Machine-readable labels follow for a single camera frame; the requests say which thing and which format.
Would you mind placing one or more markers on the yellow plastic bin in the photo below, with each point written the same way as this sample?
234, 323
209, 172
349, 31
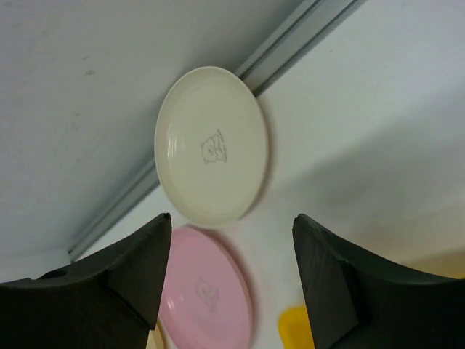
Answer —
294, 329

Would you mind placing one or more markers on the pink plate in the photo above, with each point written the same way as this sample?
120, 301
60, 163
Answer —
205, 300

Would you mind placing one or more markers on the cream white plate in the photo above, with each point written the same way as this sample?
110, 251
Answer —
211, 147

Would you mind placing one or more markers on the aluminium table frame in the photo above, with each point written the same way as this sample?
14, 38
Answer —
298, 33

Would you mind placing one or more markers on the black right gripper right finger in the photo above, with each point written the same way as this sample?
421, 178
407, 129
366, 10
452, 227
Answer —
357, 299

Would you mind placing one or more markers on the orange plate far left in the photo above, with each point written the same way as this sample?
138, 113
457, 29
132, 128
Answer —
155, 339

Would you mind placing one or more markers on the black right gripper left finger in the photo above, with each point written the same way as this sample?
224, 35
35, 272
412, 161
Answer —
109, 299

